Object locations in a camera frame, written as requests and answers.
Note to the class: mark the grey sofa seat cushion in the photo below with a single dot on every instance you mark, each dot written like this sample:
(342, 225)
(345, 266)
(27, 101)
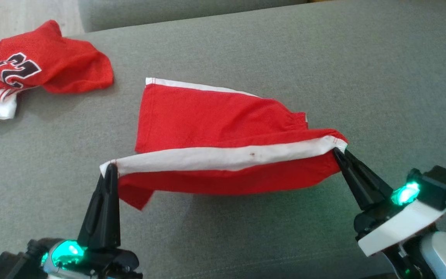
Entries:
(246, 240)

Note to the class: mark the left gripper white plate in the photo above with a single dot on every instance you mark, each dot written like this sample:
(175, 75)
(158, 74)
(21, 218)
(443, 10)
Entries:
(103, 263)

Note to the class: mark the red shorts with white stripes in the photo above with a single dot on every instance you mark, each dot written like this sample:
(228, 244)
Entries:
(207, 124)

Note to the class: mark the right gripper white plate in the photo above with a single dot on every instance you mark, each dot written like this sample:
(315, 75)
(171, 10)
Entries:
(401, 228)

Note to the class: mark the red jersey number 23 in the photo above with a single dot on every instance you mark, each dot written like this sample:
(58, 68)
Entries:
(64, 66)

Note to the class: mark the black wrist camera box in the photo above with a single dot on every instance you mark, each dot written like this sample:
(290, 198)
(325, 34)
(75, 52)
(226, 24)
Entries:
(10, 265)
(439, 186)

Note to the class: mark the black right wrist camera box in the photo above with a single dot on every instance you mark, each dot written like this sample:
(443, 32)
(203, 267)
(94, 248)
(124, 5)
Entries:
(439, 186)

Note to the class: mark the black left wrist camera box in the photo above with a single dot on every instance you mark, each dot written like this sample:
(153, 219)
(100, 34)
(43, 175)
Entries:
(10, 265)

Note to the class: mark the grey sofa back cushion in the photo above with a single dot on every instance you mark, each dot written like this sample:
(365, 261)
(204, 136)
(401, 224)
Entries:
(168, 11)

